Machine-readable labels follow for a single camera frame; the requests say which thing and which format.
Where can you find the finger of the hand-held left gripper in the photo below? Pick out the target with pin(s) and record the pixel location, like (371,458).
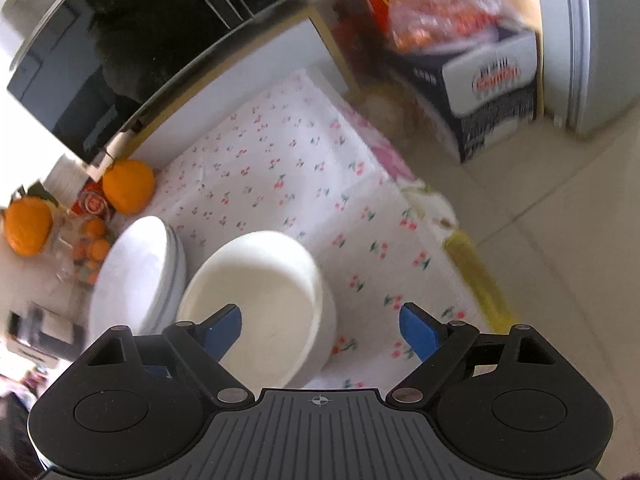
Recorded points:
(157,372)

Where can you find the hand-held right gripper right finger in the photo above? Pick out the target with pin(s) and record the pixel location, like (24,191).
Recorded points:
(417,332)

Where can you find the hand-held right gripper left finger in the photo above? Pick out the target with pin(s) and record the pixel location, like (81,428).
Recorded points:
(222,332)

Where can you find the white plate with grey print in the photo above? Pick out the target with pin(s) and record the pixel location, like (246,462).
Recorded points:
(130,270)

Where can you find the yellow cloth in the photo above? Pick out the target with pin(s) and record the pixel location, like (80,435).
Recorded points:
(480,280)

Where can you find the glass jar of kumquats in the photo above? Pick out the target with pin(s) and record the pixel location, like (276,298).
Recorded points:
(85,255)

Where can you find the pink floral cloth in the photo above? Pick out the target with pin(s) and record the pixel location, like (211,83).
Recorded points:
(395,160)

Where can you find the red round tin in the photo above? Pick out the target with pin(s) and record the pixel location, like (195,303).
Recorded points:
(92,205)

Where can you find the cherry print tablecloth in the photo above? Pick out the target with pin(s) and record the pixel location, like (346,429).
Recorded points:
(280,160)

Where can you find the large orange with leaves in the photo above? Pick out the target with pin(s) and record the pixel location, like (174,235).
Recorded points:
(27,227)

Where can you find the stack of white paper cups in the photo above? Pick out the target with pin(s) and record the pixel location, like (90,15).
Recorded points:
(67,175)

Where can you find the dark box with white side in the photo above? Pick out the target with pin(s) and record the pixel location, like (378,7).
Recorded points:
(480,95)

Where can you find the black microwave oven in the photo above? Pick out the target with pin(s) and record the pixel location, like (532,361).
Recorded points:
(125,35)

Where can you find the plastic bag of oranges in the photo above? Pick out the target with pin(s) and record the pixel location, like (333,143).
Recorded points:
(445,15)

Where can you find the white refrigerator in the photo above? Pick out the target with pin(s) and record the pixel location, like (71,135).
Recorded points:
(605,35)

